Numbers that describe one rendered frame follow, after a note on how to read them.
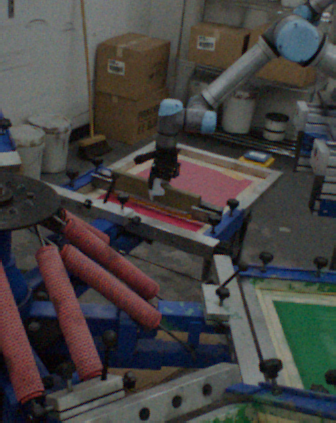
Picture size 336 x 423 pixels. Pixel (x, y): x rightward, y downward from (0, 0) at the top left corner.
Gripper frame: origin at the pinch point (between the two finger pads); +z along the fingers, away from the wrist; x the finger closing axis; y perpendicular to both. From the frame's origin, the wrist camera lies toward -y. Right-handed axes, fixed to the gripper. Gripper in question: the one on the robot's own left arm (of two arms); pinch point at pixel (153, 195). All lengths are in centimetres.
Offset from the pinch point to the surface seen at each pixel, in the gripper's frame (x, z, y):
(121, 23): 316, 13, -199
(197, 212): -2.4, -0.3, 18.6
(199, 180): 35.8, 5.1, 2.8
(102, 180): -2.4, -0.4, -20.2
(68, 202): -26.9, -1.1, -18.0
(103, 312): -72, -1, 24
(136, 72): 276, 38, -158
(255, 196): 28.7, 1.3, 28.9
